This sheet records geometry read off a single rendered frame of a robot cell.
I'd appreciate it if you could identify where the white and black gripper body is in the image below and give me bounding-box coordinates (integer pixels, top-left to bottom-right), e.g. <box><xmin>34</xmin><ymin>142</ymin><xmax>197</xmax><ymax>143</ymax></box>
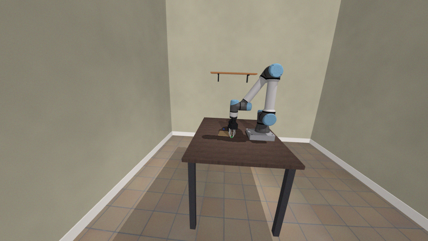
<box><xmin>229</xmin><ymin>117</ymin><xmax>238</xmax><ymax>130</ymax></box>

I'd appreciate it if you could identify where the tan flat mat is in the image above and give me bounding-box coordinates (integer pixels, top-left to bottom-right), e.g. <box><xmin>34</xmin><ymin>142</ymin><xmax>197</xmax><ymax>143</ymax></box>
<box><xmin>218</xmin><ymin>131</ymin><xmax>230</xmax><ymax>137</ymax></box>

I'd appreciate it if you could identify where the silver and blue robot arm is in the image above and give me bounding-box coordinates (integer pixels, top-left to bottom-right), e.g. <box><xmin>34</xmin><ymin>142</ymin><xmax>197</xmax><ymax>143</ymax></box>
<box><xmin>230</xmin><ymin>63</ymin><xmax>284</xmax><ymax>133</ymax></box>

